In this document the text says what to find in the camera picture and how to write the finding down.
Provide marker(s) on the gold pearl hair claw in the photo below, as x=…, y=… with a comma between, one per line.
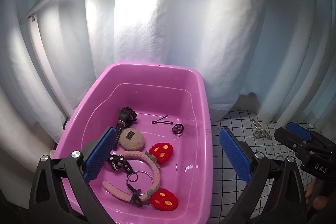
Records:
x=260, y=131

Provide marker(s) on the black printed ribbon keychain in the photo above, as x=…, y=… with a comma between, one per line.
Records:
x=118, y=162

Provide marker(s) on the strawberry plush headband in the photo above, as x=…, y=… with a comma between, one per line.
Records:
x=159, y=197

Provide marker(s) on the pink plastic basin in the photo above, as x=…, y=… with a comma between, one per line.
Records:
x=171, y=107

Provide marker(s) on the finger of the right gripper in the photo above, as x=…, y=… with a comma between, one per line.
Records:
x=281, y=135
x=298, y=133

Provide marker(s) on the white black grid cloth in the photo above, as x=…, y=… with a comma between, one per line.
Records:
x=230, y=165

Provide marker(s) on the beige plush oval clip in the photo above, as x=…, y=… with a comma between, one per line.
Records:
x=132, y=140

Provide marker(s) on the small dark round charm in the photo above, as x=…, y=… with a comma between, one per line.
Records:
x=178, y=129

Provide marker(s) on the black hair pin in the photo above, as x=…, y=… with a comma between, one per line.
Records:
x=162, y=120

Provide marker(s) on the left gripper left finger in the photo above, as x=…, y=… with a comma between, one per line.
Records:
x=61, y=191

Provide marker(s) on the black wrist watch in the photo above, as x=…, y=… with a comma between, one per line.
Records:
x=126, y=119

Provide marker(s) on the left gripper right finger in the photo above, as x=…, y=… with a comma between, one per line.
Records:
x=286, y=200

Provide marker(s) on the white sheer curtain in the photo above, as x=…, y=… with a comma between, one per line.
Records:
x=274, y=57

